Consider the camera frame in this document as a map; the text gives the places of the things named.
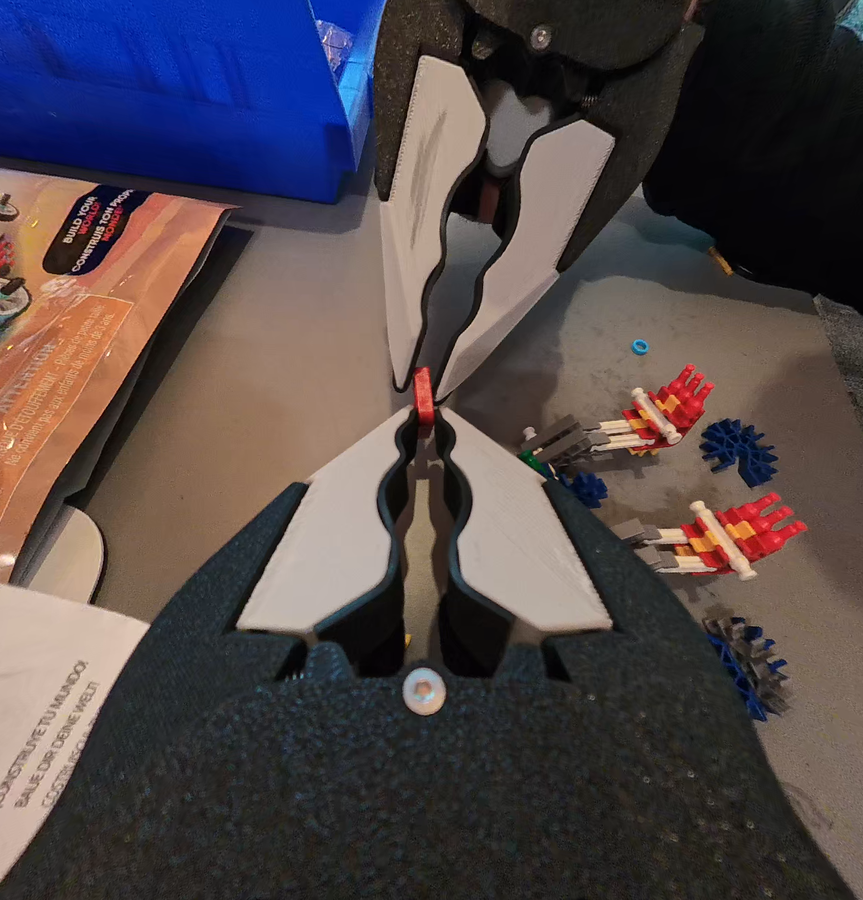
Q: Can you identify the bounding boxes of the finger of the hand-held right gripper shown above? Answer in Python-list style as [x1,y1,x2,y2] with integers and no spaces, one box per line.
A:
[433,114,617,403]
[379,55,490,393]

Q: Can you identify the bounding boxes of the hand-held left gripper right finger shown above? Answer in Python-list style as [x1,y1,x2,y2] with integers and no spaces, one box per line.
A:
[435,408,614,634]

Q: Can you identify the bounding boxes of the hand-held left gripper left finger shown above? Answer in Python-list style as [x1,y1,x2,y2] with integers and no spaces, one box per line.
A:
[235,405,415,635]

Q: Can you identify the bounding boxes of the red fan-shaped toy connector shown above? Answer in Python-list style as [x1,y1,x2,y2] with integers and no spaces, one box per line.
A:
[412,366,437,431]

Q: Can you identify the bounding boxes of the multicolour toy construction model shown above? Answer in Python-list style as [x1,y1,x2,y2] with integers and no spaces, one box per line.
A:
[519,364,715,509]

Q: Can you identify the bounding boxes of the clear plastic bag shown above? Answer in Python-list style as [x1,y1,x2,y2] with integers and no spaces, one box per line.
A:
[314,19,357,71]

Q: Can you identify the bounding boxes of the red yellow toy leg assembly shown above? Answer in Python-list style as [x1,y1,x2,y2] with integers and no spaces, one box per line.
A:
[609,492,810,582]

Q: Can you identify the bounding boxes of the blue snowflake toy connector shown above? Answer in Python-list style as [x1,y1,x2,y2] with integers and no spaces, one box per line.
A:
[699,418,781,489]

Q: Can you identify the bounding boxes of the blue and grey snowflake connectors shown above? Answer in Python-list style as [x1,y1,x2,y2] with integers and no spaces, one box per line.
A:
[703,616,792,723]

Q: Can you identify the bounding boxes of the blue plastic bin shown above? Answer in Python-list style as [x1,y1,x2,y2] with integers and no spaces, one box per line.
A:
[0,0,376,205]

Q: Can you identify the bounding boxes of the white instruction leaflet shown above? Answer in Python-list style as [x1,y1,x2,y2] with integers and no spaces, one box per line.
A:
[0,582,153,895]

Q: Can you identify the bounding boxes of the orange printed plastic bag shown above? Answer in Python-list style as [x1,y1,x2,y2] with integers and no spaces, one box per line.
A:
[0,165,257,588]

